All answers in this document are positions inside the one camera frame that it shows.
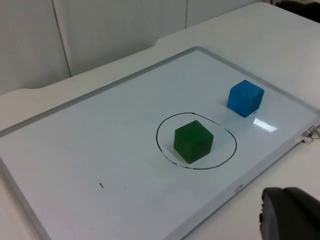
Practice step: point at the green cube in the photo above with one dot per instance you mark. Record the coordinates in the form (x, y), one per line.
(192, 142)

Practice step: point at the blue cube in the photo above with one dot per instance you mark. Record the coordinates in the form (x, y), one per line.
(245, 98)

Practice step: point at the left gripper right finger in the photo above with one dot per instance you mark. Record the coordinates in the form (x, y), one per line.
(312, 207)

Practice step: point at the grey-framed whiteboard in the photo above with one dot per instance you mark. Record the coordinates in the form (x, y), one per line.
(112, 140)

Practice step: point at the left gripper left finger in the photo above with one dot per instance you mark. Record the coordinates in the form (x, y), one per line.
(275, 215)

